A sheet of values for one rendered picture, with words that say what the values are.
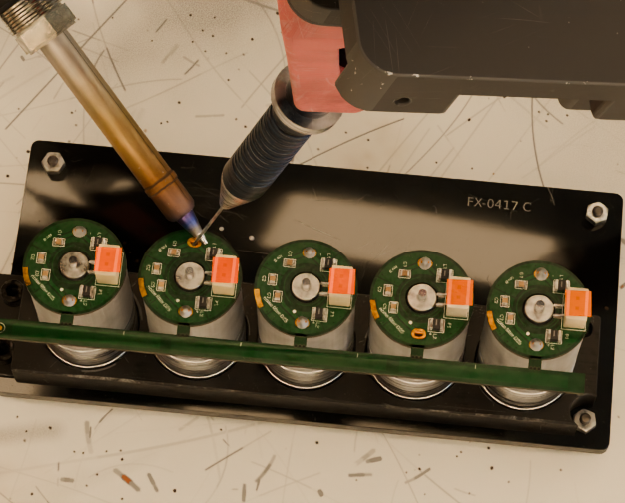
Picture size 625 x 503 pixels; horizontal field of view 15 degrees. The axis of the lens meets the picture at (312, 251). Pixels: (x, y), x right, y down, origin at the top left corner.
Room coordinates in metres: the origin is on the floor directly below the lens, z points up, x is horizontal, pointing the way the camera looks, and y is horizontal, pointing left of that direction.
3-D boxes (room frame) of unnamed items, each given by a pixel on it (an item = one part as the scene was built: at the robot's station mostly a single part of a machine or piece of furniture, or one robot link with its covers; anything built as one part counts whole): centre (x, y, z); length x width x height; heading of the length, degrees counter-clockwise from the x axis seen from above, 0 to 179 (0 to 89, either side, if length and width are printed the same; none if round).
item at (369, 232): (0.21, 0.00, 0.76); 0.16 x 0.07 x 0.01; 84
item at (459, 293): (0.19, -0.03, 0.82); 0.01 x 0.01 x 0.01; 84
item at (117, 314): (0.20, 0.06, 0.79); 0.02 x 0.02 x 0.05
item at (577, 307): (0.19, -0.06, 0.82); 0.01 x 0.01 x 0.01; 84
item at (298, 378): (0.19, 0.00, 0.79); 0.02 x 0.02 x 0.05
